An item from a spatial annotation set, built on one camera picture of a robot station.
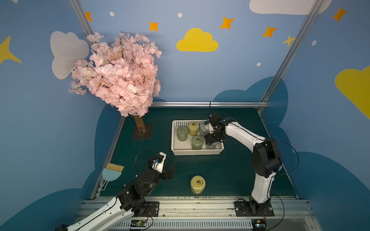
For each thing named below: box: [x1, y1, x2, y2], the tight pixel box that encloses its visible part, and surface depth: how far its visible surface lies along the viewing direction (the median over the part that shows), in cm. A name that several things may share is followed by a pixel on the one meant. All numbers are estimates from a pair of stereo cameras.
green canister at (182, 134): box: [176, 126, 189, 142], surface depth 100 cm
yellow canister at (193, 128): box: [188, 121, 199, 137], surface depth 103 cm
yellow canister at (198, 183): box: [190, 175, 206, 195], surface depth 77 cm
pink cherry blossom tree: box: [68, 31, 162, 135], surface depth 66 cm
